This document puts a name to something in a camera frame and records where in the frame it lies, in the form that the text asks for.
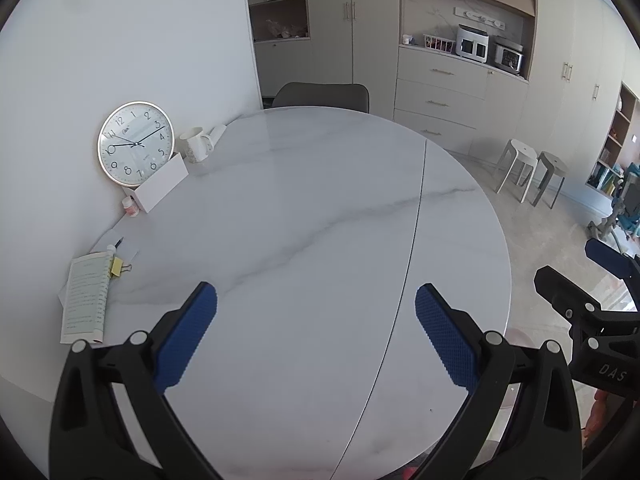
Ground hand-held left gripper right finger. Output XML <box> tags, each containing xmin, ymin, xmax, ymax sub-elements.
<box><xmin>412</xmin><ymin>282</ymin><xmax>583</xmax><ymax>480</ymax></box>

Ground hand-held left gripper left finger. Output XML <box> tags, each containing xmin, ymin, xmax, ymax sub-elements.
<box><xmin>48</xmin><ymin>281</ymin><xmax>223</xmax><ymax>480</ymax></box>

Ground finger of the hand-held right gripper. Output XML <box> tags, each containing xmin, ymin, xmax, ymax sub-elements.
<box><xmin>585</xmin><ymin>238</ymin><xmax>640</xmax><ymax>293</ymax></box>
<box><xmin>534</xmin><ymin>266</ymin><xmax>603</xmax><ymax>323</ymax></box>

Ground blue and grey stroller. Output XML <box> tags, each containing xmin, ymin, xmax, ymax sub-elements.
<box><xmin>587</xmin><ymin>162</ymin><xmax>640</xmax><ymax>241</ymax></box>

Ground white paper sheet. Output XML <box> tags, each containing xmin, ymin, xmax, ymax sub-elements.
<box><xmin>59</xmin><ymin>230</ymin><xmax>140</xmax><ymax>306</ymax></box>

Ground printed paper booklet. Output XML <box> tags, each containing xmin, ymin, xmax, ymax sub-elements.
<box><xmin>60</xmin><ymin>252</ymin><xmax>112</xmax><ymax>345</ymax></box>

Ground grey stool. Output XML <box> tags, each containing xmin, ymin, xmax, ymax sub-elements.
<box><xmin>529</xmin><ymin>151</ymin><xmax>568</xmax><ymax>209</ymax></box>

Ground open wooden bookshelf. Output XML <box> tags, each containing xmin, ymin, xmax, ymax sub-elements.
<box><xmin>585</xmin><ymin>81</ymin><xmax>640</xmax><ymax>198</ymax></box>

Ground white stool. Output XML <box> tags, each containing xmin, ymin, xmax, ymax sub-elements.
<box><xmin>495</xmin><ymin>139</ymin><xmax>538</xmax><ymax>204</ymax></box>

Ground white rectangular box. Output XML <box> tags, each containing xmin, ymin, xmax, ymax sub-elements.
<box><xmin>135</xmin><ymin>152</ymin><xmax>190</xmax><ymax>213</ymax></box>

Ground white mug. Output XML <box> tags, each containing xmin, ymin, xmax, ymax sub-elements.
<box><xmin>179</xmin><ymin>127</ymin><xmax>217</xmax><ymax>163</ymax></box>

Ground beige drawer cabinet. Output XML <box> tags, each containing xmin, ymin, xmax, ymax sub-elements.
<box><xmin>392</xmin><ymin>45</ymin><xmax>530</xmax><ymax>157</ymax></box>

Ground silver toaster oven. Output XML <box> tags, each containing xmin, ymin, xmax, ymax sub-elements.
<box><xmin>494</xmin><ymin>37</ymin><xmax>525</xmax><ymax>72</ymax></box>

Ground white countertop oven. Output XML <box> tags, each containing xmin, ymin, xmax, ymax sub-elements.
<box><xmin>455</xmin><ymin>25</ymin><xmax>492</xmax><ymax>63</ymax></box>

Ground grey chair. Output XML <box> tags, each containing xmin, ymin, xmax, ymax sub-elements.
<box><xmin>272</xmin><ymin>81</ymin><xmax>371</xmax><ymax>113</ymax></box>

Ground tall beige cabinet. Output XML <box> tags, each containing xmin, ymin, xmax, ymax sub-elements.
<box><xmin>307</xmin><ymin>0</ymin><xmax>401</xmax><ymax>121</ymax></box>

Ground round gold-rimmed wall clock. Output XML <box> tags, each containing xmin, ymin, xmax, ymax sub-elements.
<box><xmin>96</xmin><ymin>101</ymin><xmax>176</xmax><ymax>187</ymax></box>

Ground white wall rack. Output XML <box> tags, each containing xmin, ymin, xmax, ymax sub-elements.
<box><xmin>454</xmin><ymin>6</ymin><xmax>507</xmax><ymax>31</ymax></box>

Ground white wire basket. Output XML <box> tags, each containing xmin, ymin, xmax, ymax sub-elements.
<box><xmin>422</xmin><ymin>34</ymin><xmax>457</xmax><ymax>53</ymax></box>

